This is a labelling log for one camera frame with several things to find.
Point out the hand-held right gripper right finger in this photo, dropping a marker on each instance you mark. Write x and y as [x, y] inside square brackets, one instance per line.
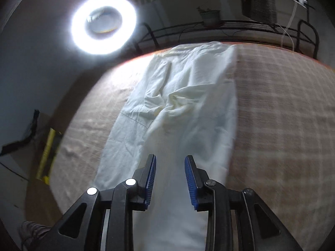
[189, 183]

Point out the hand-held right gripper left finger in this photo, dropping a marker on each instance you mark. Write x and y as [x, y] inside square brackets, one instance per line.
[151, 180]

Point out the white long-sleeved shirt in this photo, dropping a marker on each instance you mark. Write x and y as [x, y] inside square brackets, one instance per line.
[188, 104]

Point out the black metal clothes rack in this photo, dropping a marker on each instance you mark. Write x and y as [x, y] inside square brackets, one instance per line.
[248, 24]

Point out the beige plaid blanket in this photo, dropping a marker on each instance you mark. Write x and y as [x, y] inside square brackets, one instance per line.
[274, 115]

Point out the person's striped clothing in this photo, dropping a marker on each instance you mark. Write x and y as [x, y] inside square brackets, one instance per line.
[31, 232]

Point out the potted plant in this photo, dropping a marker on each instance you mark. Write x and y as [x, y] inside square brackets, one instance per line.
[210, 17]

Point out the grey plaid coat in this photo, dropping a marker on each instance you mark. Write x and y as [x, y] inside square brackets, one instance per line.
[261, 2]

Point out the yellow frame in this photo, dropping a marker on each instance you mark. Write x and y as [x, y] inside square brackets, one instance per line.
[48, 149]

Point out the black metal arch frame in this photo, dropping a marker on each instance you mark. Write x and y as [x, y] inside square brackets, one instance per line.
[316, 39]

